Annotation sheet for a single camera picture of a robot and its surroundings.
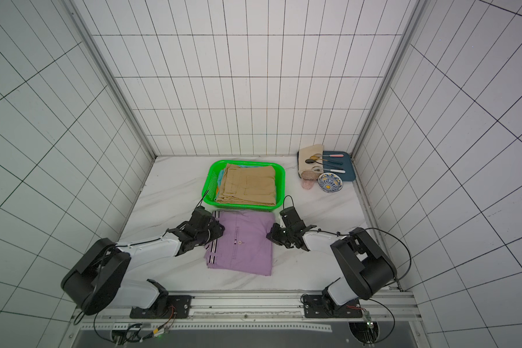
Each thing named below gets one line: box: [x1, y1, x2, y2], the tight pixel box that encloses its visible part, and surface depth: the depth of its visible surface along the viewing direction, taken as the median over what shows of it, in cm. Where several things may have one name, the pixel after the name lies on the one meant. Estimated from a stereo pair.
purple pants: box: [203, 210, 276, 277], surface depth 87 cm
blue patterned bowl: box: [317, 171, 343, 193], surface depth 108 cm
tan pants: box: [216, 163, 277, 206], surface depth 100 cm
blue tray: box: [322, 150, 356, 182], surface depth 120 cm
